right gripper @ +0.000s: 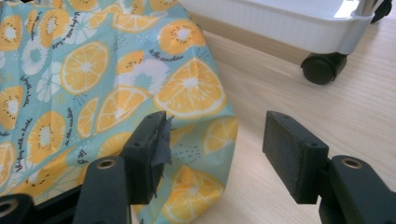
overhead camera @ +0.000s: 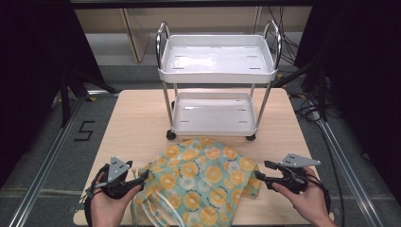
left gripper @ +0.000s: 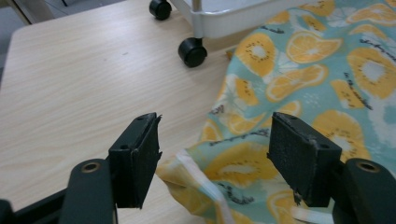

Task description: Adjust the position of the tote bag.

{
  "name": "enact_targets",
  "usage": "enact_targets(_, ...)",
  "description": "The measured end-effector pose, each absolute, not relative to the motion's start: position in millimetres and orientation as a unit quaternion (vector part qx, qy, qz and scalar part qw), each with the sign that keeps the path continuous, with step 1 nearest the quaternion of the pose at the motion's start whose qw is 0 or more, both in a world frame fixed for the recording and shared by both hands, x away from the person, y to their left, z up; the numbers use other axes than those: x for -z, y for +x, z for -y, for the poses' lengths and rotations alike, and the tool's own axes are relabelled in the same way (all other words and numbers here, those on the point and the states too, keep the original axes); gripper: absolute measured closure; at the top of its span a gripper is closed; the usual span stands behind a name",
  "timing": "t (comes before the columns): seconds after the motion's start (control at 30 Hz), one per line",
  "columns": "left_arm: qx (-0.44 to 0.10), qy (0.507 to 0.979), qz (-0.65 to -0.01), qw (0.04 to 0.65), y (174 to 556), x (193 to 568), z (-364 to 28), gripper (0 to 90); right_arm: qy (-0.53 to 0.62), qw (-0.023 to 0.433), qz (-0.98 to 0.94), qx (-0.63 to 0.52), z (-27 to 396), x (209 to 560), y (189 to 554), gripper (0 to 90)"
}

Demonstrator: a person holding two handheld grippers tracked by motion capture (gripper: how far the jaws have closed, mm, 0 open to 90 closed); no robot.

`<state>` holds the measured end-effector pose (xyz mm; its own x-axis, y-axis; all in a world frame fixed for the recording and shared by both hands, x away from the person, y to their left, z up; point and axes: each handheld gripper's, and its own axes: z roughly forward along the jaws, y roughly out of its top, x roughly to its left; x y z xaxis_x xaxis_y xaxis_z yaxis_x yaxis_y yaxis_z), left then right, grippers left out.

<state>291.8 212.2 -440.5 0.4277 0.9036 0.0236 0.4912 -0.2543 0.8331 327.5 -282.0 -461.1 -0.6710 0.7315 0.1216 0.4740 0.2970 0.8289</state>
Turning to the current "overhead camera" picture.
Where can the aluminium floor rail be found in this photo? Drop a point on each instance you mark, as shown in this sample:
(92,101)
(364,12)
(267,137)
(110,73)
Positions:
(346,170)
(41,176)

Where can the black metal stand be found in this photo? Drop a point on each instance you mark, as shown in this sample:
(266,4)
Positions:
(321,94)
(65,101)

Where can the green orange-print fabric bag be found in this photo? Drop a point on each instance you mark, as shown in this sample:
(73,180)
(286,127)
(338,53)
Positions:
(201,183)

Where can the black horizontal bar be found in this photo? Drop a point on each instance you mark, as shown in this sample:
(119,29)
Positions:
(189,3)

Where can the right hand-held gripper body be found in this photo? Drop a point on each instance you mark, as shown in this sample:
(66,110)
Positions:
(294,176)

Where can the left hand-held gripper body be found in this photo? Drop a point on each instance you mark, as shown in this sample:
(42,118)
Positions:
(117,170)

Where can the person's right hand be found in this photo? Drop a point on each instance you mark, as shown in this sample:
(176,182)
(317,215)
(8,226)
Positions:
(310,201)

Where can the person's left hand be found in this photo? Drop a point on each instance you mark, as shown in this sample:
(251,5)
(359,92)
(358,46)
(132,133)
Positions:
(110,211)

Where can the light wooden furniture panel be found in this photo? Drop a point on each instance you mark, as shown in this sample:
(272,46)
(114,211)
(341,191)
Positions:
(138,34)

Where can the black curtain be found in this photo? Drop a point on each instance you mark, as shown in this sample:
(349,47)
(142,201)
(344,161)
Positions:
(369,78)
(28,78)

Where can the white two-tier cart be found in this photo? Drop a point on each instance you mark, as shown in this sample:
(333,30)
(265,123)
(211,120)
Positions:
(217,60)

